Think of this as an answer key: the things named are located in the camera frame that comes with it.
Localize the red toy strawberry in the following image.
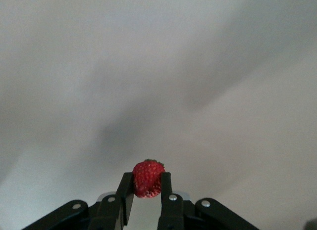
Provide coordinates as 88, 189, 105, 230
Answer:
132, 158, 166, 198

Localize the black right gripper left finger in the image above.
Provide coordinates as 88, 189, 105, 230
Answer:
23, 172, 136, 230

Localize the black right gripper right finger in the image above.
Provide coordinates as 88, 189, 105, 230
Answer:
158, 172, 260, 230

